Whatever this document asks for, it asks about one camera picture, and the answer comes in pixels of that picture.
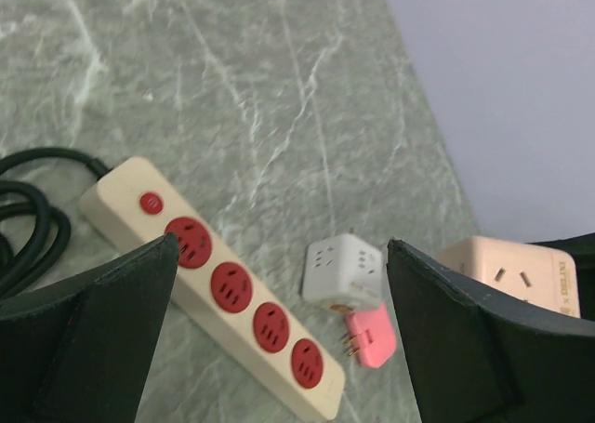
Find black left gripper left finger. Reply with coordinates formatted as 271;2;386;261
1;234;179;422

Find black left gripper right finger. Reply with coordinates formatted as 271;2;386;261
387;234;594;422

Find pink cube socket adapter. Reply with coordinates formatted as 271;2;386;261
436;236;581;318

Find beige power strip red sockets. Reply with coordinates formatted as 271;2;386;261
79;156;345;422

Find pink flat plug adapter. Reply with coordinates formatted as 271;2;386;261
344;302;397;369

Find white cube socket adapter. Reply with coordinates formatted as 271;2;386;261
301;233;385;314

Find black power strip cord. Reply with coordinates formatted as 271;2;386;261
0;147;117;298

